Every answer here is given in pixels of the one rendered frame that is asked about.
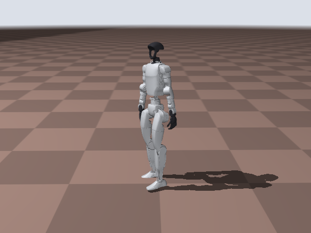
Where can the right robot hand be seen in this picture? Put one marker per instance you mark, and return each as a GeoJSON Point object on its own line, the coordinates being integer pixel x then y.
{"type": "Point", "coordinates": [140, 111]}

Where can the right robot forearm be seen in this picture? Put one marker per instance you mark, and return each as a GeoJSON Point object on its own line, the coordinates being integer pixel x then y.
{"type": "Point", "coordinates": [142, 99]}

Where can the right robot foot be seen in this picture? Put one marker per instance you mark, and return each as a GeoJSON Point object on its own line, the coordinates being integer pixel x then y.
{"type": "Point", "coordinates": [149, 175]}

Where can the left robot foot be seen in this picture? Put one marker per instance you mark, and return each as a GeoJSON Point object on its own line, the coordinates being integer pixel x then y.
{"type": "Point", "coordinates": [156, 185]}

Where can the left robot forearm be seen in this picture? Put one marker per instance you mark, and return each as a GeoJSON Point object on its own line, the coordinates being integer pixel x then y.
{"type": "Point", "coordinates": [170, 99]}

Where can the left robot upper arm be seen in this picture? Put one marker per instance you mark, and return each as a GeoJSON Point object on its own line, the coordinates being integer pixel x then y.
{"type": "Point", "coordinates": [165, 70]}

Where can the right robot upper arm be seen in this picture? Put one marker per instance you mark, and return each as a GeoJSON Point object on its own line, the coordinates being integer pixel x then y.
{"type": "Point", "coordinates": [143, 86]}

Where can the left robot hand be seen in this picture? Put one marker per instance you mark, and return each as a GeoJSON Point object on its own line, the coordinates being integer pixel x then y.
{"type": "Point", "coordinates": [172, 120]}

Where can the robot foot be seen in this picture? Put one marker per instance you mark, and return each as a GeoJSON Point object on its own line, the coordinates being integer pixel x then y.
{"type": "Point", "coordinates": [156, 185]}
{"type": "Point", "coordinates": [149, 175]}

